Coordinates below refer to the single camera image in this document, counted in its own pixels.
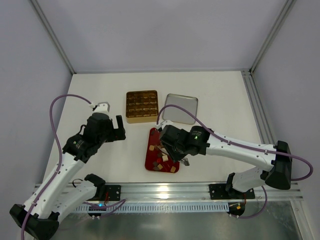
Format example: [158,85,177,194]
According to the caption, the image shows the cream square chocolate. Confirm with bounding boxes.
[162,155,168,162]

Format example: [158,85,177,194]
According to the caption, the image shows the gold chocolate box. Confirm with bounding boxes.
[125,90,159,124]

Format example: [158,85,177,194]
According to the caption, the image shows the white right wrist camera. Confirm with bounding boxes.
[155,120,173,131]

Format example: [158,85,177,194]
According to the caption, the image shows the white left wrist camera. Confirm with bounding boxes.
[89,102,111,115]

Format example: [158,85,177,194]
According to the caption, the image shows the slotted cable duct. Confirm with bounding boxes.
[73,202,229,214]

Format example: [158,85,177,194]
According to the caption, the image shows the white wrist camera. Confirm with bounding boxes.
[155,120,173,131]
[89,102,111,115]

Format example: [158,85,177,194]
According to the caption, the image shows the metal tongs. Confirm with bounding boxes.
[155,145,190,166]

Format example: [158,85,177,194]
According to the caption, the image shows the aluminium mounting rail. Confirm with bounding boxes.
[33,182,305,201]

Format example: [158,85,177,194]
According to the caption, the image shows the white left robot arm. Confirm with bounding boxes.
[9,112,126,240]

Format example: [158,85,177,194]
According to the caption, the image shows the silver tin lid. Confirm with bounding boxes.
[162,93,199,125]

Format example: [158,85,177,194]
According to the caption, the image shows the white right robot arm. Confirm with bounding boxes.
[159,124,292,198]

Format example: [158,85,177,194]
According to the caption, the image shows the red rectangular tin tray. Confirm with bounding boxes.
[144,127,180,174]

